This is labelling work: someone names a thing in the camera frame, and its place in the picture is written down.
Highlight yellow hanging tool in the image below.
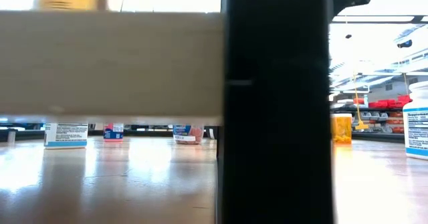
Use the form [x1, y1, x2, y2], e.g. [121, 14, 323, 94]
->
[352, 72, 369, 131]

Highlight beige wooden shelf board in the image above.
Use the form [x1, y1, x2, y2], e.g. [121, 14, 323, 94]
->
[0, 10, 225, 126]

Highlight black shelf post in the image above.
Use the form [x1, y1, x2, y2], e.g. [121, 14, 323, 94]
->
[216, 0, 335, 224]

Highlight pink bottle white cap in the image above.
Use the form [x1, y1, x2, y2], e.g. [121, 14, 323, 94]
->
[102, 122, 124, 142]

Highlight large white supplement bottle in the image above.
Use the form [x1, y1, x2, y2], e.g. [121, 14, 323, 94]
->
[402, 80, 428, 160]

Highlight clear bottle blue lid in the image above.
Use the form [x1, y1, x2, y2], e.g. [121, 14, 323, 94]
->
[172, 124, 205, 145]

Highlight storage rack with red bins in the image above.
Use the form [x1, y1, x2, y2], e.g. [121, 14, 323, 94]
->
[330, 94, 413, 135]

